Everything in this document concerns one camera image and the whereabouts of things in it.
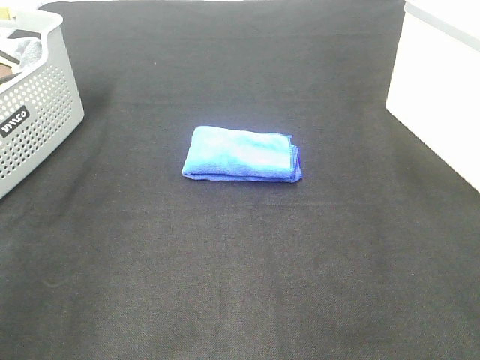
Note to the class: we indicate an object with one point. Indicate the blue microfiber towel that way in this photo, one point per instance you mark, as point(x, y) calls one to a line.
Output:
point(219, 154)

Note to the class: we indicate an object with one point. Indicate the white plastic storage bin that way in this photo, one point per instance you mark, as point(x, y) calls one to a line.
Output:
point(434, 87)

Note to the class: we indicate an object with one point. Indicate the grey perforated plastic basket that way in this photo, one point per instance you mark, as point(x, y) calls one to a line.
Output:
point(41, 105)

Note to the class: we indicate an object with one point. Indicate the grey towel in basket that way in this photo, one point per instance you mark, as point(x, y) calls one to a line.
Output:
point(20, 53)

